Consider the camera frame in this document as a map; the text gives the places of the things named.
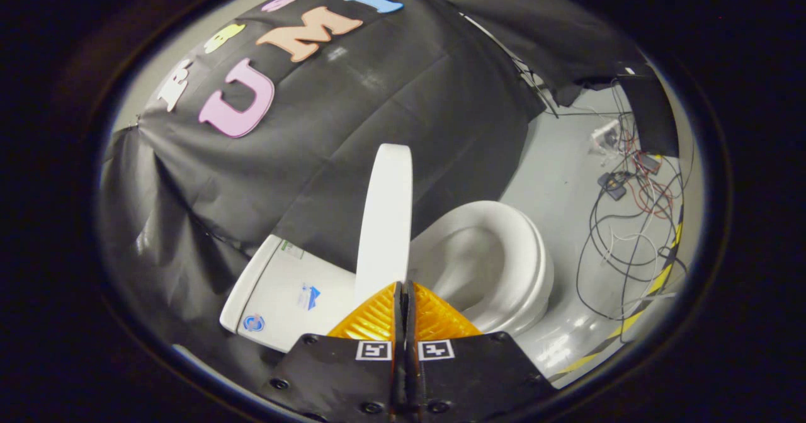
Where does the white toilet lid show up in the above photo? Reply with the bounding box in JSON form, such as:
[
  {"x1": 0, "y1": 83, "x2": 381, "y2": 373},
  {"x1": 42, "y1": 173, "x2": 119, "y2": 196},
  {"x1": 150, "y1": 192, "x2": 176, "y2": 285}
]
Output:
[{"x1": 354, "y1": 144, "x2": 414, "y2": 307}]

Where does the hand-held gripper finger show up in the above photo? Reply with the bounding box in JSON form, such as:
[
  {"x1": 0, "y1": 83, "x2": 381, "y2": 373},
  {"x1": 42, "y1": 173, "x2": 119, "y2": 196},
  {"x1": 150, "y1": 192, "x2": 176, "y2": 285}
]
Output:
[
  {"x1": 403, "y1": 280, "x2": 558, "y2": 423},
  {"x1": 261, "y1": 281, "x2": 407, "y2": 423}
]

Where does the tangle of floor cables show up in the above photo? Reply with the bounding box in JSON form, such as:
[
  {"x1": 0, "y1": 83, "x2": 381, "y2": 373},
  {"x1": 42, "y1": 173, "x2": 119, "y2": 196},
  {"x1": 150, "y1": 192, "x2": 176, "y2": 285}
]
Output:
[{"x1": 576, "y1": 80, "x2": 693, "y2": 342}]

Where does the white toilet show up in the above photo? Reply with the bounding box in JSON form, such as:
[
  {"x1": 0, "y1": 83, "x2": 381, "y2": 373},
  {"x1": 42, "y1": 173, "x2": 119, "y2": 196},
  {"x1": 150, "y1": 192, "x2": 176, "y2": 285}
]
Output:
[{"x1": 219, "y1": 200, "x2": 555, "y2": 353}]

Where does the yellow black hazard tape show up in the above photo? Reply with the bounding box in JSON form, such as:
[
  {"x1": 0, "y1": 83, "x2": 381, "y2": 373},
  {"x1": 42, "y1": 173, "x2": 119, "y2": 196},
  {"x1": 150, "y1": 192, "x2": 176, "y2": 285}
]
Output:
[{"x1": 554, "y1": 206, "x2": 686, "y2": 376}]

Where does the black power adapter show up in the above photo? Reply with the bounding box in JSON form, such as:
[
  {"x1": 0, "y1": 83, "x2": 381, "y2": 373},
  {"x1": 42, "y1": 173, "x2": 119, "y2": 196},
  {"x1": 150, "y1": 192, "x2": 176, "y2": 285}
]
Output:
[{"x1": 597, "y1": 171, "x2": 628, "y2": 201}]

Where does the black backdrop cloth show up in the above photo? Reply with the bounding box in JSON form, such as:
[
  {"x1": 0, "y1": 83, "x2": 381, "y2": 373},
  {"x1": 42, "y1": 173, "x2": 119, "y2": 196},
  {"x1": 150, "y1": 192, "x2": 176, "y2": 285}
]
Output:
[{"x1": 98, "y1": 0, "x2": 681, "y2": 373}]

